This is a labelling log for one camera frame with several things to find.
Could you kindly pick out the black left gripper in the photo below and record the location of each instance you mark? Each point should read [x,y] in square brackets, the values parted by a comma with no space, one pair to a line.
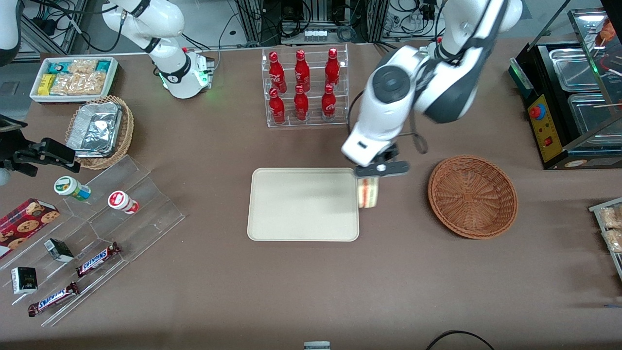
[389,153]

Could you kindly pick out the red cola bottle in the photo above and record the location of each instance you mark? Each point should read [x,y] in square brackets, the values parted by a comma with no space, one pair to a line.
[277,109]
[301,107]
[302,73]
[277,75]
[332,70]
[329,104]

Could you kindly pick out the triangular sandwich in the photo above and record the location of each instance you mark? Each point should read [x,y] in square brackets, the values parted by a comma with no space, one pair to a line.
[368,193]

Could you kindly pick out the clear acrylic bottle rack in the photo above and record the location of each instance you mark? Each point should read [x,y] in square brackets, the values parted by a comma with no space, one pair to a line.
[313,121]

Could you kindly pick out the steel pan in warmer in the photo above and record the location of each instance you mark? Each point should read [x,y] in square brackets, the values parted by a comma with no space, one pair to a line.
[573,68]
[590,116]

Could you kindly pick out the large clear cracker bag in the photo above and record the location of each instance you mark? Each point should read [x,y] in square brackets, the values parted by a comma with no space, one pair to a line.
[77,84]

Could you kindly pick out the red tartan cookie box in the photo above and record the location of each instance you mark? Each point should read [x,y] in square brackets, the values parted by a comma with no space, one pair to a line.
[24,226]

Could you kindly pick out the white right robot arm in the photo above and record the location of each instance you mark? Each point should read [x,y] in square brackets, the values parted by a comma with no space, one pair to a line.
[170,73]

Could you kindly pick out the teal snack packet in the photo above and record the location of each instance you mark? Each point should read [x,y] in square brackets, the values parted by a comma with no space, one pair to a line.
[103,65]

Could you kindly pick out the green snack packet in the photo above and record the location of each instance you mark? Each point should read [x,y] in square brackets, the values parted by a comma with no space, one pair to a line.
[57,67]

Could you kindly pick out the round brown wicker basket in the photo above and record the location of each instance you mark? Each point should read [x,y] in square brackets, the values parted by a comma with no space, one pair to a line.
[474,197]

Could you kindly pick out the wicker basket with foil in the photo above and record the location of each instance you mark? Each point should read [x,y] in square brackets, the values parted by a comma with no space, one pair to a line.
[127,131]

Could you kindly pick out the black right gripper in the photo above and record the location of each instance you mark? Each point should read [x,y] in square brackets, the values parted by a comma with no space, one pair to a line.
[20,156]

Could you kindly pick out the small black chocolate box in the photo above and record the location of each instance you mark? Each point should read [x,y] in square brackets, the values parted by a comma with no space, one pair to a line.
[59,250]

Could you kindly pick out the small clear cracker bag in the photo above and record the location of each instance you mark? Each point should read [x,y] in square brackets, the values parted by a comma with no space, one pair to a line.
[83,66]

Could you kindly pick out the stacked aluminium foil containers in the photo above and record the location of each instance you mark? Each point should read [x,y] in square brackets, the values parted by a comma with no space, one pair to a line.
[95,129]

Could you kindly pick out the clear acrylic stepped display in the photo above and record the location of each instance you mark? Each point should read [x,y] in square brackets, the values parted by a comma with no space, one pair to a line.
[146,214]

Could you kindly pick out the black and white chocolate box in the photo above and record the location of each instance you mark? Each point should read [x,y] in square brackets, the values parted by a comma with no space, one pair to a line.
[24,280]

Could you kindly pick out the yellow snack packet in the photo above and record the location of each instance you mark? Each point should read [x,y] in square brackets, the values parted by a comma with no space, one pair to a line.
[46,84]

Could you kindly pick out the grey tray with snacks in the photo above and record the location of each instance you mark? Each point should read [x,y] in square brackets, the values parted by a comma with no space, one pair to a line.
[595,209]

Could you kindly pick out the clear bag of crackers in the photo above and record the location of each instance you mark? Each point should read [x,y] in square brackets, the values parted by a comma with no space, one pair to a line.
[611,217]
[614,240]

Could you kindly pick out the white power strip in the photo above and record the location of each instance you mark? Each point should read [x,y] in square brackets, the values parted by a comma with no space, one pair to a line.
[316,34]

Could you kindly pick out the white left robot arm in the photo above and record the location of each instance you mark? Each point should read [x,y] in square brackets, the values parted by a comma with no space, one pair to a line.
[388,112]

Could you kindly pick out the red lid yogurt cup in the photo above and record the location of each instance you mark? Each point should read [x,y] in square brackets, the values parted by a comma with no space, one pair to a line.
[121,201]

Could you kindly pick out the white rectangular snack bin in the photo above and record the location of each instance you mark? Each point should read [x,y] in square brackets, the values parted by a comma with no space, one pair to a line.
[36,97]

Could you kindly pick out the snickers bar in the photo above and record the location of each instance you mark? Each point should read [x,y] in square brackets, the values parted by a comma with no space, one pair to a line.
[97,259]
[52,299]

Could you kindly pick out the beige plastic serving tray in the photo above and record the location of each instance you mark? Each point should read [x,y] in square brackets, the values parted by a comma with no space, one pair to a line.
[303,204]

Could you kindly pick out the fried snack on skewer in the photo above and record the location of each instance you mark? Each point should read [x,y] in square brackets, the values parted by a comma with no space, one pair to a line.
[608,31]

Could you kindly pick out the aluminium frame rack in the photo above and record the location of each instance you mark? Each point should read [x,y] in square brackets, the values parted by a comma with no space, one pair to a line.
[311,12]

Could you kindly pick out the green lid yogurt cup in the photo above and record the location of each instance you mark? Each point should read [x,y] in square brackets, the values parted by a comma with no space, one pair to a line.
[70,187]

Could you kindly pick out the black food warmer cabinet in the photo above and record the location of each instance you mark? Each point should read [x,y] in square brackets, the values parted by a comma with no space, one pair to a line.
[549,141]

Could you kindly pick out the small grey box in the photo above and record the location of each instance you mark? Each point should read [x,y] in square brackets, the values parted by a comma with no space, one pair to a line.
[317,345]

